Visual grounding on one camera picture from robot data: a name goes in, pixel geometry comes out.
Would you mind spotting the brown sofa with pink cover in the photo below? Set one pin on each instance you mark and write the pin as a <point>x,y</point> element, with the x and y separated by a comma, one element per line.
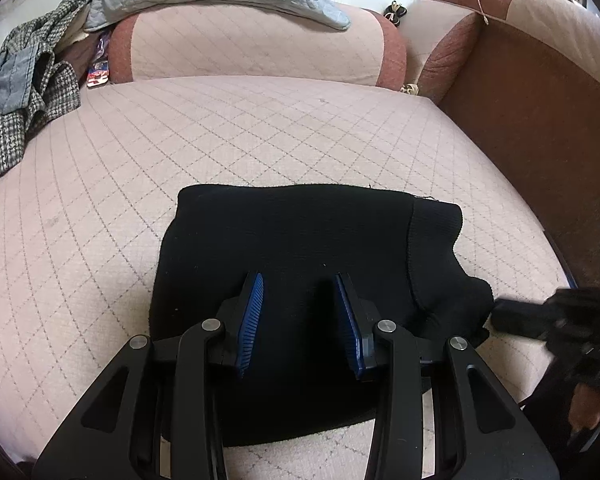
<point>230,135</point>

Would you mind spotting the narrow pink red back cushion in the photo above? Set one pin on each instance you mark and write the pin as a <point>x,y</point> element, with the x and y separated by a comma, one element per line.
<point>445,45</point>

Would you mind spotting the black pants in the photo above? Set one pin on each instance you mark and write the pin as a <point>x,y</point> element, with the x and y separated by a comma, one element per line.
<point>305,240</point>

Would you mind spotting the black shoes with bows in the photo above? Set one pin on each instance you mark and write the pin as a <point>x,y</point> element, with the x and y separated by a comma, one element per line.
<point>394,11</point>

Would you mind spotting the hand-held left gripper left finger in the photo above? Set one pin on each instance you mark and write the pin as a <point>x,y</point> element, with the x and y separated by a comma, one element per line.
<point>250,325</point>

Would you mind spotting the person's right hand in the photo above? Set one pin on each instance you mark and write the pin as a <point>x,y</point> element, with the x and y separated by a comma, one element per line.
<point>586,405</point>

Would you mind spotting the colourful small packet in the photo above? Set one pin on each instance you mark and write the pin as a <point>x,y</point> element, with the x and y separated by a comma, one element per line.
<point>99,72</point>

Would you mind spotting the wide pink red back cushion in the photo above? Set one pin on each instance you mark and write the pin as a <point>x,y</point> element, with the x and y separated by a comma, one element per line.
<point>255,45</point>

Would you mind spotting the houndstooth jacket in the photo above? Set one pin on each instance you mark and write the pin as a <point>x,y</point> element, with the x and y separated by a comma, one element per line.
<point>10,135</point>

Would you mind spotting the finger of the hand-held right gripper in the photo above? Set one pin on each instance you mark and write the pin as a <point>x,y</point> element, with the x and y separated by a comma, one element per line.
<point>520,317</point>

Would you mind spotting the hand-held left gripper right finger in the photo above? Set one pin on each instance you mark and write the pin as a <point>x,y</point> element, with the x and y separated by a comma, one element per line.
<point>347,330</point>

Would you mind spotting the blue denim cloth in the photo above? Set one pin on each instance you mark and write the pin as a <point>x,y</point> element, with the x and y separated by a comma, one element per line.
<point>10,80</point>

